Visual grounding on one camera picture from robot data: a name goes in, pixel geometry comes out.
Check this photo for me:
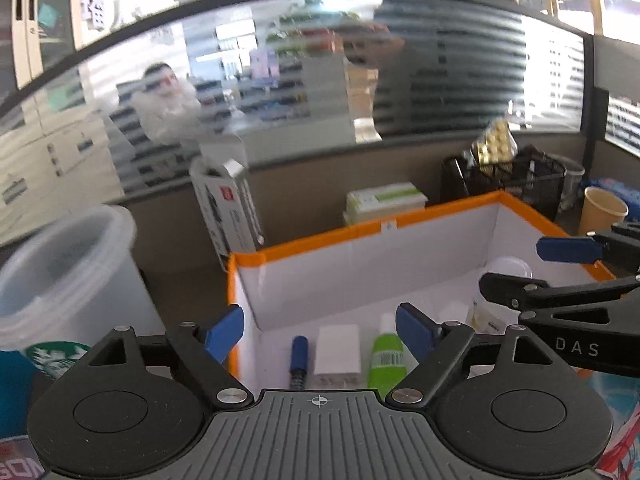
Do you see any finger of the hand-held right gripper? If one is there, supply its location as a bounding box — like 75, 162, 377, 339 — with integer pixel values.
536, 222, 640, 266
479, 272, 640, 311

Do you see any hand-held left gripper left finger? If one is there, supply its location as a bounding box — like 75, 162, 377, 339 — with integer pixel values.
87, 304, 253, 410

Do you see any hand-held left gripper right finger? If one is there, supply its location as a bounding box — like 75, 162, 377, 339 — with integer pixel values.
386, 302, 571, 408

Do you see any clear plastic jar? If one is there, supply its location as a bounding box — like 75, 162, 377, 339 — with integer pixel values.
467, 256, 536, 333

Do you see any green tube white cap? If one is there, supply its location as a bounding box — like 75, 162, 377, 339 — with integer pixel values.
367, 312, 408, 396

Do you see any blue pen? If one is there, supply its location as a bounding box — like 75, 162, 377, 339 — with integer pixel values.
289, 335, 308, 390

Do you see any white eraser printed sleeve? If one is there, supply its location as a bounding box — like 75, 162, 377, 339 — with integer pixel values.
314, 325, 362, 386

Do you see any orange cardboard box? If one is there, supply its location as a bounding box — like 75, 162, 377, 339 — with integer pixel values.
226, 190, 618, 391

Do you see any tan paper cup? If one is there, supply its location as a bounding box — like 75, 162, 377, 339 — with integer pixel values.
584, 186, 629, 235

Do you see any black mesh desk organizer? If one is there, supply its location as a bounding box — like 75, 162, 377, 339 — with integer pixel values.
441, 145, 568, 223

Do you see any blue packet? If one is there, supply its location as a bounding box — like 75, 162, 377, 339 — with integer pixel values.
585, 176, 640, 206

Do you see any white black pen carton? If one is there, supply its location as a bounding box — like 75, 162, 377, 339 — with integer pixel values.
189, 157, 266, 271

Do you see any white pink printed desk mat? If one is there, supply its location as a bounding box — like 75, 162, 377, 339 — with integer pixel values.
595, 370, 640, 480

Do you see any yellow building brick plate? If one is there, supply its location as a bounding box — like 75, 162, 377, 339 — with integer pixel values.
472, 120, 518, 165

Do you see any green white carton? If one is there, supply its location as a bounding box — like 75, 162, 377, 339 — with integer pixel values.
342, 182, 428, 226

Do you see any grey side partition panel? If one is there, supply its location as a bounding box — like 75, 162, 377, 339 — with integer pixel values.
582, 35, 640, 161

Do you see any translucent plastic cup green logo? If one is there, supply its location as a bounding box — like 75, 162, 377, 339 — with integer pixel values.
0, 204, 166, 381

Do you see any striped glass desk partition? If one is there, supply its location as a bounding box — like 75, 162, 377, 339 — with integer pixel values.
0, 0, 596, 246

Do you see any beige glass door cabinet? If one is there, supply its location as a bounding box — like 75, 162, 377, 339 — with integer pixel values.
12, 0, 83, 88

